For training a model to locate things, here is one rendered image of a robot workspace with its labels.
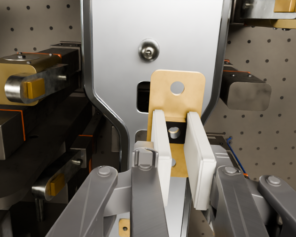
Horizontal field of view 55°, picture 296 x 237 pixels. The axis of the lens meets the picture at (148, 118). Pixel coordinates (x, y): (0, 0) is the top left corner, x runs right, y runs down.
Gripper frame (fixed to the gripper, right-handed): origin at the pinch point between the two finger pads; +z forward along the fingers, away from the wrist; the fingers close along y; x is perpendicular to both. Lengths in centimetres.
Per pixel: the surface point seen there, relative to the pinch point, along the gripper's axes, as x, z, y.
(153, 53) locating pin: 2.2, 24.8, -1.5
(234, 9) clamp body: 9, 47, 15
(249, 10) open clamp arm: 8.6, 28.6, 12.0
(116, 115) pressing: -9.0, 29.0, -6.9
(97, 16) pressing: 6.4, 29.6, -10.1
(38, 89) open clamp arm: -2.8, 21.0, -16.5
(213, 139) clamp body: -24, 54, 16
